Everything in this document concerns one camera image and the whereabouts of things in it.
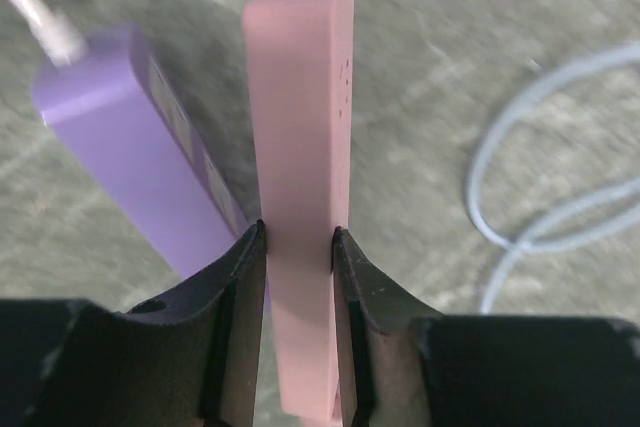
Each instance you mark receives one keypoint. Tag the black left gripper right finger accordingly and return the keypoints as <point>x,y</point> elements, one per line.
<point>403,363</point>

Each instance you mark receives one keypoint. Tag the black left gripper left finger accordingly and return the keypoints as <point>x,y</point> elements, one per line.
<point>186,357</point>

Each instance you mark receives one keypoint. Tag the purple USB power strip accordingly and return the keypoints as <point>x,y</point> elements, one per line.
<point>116,112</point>

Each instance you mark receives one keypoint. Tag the pink power strip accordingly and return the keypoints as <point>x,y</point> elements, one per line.
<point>299,66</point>

